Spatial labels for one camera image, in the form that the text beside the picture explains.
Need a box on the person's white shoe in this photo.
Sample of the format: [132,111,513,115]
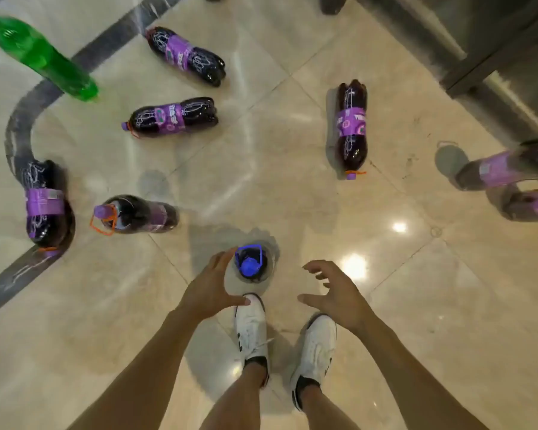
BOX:
[233,293,270,386]
[290,314,338,410]

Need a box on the person's left white shoe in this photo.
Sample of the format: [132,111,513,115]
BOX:
[233,293,270,386]

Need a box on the person's right hand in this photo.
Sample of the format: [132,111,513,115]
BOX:
[298,260,377,335]

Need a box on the blue-label cola bottle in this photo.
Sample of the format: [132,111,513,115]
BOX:
[233,244,275,284]

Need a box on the person's left hand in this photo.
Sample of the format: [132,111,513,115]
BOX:
[177,247,252,322]

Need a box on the person's leg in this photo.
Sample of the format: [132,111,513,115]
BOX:
[298,385,360,430]
[200,362,270,430]

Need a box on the person's right leg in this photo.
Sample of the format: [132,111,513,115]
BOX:
[298,385,360,430]

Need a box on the person's left forearm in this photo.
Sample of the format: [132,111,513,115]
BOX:
[67,308,207,430]

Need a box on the person's left leg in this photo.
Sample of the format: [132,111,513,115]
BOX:
[200,362,270,430]

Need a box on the person's right white shoe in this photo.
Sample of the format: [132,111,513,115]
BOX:
[290,314,338,410]

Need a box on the person's right forearm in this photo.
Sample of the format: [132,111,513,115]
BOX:
[353,315,490,430]

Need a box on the dark metal display table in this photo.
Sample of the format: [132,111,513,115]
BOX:
[354,0,538,146]

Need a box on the group of purple bottles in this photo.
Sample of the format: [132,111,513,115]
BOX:
[21,25,538,258]

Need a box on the green soda bottle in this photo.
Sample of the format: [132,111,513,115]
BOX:
[0,8,99,102]

